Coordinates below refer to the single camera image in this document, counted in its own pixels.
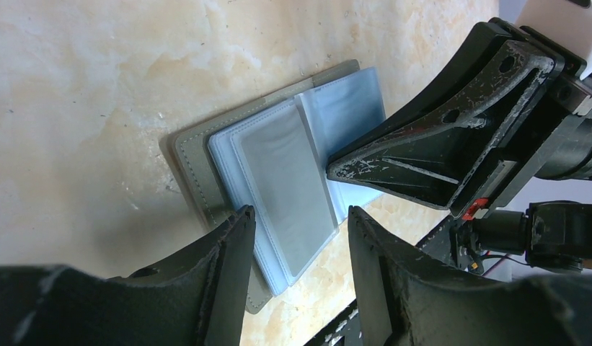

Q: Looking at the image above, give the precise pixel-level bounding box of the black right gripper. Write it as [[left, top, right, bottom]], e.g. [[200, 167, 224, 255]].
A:
[[327, 22, 592, 221]]

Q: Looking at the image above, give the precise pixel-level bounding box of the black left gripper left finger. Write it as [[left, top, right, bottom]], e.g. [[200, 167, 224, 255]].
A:
[[0, 205, 255, 345]]

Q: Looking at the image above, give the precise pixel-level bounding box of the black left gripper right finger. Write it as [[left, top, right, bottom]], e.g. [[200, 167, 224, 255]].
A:
[[348, 206, 592, 346]]

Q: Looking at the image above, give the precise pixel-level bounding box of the grey card holder wallet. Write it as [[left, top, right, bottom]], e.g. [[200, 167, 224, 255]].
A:
[[169, 60, 386, 314]]

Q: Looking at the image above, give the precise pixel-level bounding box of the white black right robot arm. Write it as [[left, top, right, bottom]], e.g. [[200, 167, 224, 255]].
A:
[[326, 18, 592, 275]]

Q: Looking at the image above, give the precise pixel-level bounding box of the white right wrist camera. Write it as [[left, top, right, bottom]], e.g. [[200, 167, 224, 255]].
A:
[[516, 0, 592, 80]]

